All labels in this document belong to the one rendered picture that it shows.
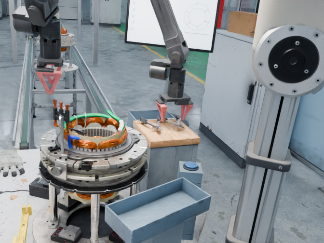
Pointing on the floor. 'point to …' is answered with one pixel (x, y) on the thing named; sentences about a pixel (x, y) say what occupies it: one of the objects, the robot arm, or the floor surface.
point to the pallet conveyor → (97, 103)
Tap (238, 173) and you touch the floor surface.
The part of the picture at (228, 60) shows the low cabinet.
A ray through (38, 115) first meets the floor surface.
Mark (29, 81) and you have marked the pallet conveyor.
